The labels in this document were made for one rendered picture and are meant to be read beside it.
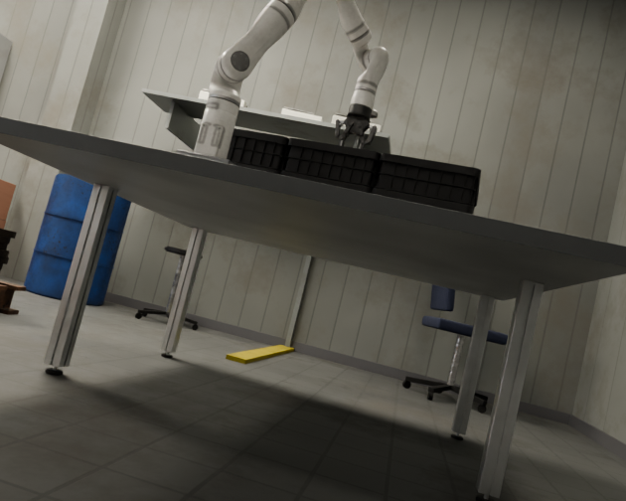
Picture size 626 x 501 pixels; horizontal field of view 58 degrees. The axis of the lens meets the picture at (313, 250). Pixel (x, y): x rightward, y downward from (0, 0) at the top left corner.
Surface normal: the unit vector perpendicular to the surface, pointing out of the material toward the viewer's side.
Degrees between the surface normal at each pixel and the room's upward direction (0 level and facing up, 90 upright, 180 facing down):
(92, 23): 90
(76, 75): 90
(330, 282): 90
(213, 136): 90
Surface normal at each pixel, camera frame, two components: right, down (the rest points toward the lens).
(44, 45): -0.16, -0.12
